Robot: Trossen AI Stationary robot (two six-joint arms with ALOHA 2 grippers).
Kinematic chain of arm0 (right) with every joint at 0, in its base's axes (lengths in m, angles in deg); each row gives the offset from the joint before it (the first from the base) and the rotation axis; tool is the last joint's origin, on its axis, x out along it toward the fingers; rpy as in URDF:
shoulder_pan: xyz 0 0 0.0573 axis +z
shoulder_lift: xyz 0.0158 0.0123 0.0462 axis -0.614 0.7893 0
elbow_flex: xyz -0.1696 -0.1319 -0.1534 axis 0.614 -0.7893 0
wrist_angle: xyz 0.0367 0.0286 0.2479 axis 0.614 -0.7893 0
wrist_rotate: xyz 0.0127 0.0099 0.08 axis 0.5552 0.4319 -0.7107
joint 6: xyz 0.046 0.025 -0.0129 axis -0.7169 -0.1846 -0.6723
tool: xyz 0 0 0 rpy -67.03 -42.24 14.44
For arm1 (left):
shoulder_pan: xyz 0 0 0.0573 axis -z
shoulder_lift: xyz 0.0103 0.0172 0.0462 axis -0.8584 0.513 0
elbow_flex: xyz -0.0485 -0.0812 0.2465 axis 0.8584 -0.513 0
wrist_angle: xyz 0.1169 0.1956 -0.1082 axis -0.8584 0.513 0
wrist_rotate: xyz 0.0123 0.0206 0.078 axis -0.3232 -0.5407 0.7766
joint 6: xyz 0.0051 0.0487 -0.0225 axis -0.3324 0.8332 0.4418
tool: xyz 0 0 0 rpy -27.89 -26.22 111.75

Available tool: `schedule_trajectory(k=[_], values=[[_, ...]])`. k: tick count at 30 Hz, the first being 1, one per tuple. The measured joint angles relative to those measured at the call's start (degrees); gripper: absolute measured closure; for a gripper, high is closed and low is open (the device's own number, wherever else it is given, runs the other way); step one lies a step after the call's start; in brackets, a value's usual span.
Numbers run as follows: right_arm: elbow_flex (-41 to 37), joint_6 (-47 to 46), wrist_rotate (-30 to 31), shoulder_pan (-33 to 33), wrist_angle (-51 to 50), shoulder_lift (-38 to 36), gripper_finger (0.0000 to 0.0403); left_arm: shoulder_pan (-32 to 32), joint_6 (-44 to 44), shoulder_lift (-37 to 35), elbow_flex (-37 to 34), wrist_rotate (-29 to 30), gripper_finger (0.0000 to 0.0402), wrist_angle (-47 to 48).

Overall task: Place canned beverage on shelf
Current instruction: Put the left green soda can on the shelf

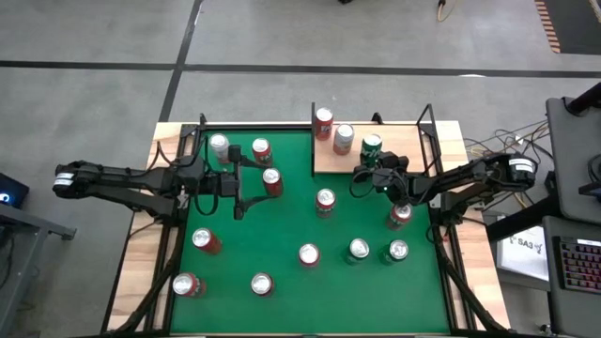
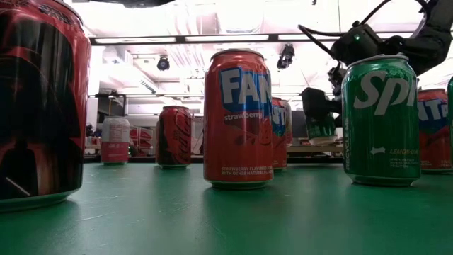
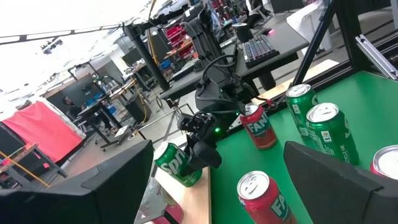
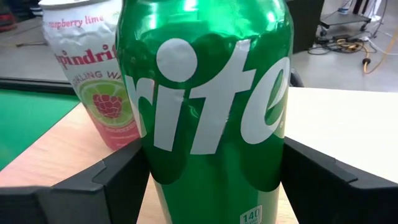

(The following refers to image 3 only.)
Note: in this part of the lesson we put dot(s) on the red Fanta can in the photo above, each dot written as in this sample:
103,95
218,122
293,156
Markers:
264,199
259,130
387,161

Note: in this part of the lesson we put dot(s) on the black overhead light bar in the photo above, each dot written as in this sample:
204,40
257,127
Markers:
21,38

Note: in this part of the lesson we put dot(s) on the green Sprite can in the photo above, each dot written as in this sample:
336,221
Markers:
300,109
169,165
332,137

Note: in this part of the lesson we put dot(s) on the white draped box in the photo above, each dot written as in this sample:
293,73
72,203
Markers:
308,21

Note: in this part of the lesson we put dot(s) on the black computer mouse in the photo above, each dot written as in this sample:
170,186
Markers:
265,31

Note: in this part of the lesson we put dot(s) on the aluminium bracket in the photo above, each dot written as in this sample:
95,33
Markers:
376,56

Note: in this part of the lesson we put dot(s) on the black computer tower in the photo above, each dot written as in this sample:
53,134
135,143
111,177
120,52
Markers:
138,109

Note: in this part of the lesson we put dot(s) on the black cup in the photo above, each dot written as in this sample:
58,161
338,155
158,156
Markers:
242,32

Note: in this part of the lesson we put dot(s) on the green table mat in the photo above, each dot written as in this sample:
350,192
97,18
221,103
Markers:
367,102

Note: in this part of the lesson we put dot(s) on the black rolling stand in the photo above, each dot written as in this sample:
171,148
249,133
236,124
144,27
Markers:
90,112

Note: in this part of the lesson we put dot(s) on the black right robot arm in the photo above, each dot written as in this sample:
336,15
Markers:
217,93

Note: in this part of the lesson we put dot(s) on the black backlit keyboard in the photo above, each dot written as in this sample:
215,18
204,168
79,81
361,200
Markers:
259,49

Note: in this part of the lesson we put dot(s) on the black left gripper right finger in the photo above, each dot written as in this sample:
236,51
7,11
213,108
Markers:
342,202

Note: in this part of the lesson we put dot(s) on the red cloth panel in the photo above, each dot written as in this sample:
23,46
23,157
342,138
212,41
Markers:
40,133

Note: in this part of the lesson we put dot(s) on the white paper sheet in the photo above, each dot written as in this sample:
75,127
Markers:
121,131

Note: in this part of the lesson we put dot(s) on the red storage bins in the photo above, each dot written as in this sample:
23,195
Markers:
175,34

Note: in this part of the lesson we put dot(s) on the silver can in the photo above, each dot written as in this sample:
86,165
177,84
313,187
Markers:
161,199

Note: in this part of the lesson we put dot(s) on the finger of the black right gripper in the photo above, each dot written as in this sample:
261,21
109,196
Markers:
192,166

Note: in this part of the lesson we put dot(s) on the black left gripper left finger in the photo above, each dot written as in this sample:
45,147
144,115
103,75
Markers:
77,202

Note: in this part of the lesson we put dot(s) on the person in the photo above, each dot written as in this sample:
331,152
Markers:
253,9
73,112

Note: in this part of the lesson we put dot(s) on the grey desk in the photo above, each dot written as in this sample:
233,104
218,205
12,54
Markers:
289,40

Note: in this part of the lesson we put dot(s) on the grey rolling workbench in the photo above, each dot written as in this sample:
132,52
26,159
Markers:
15,152

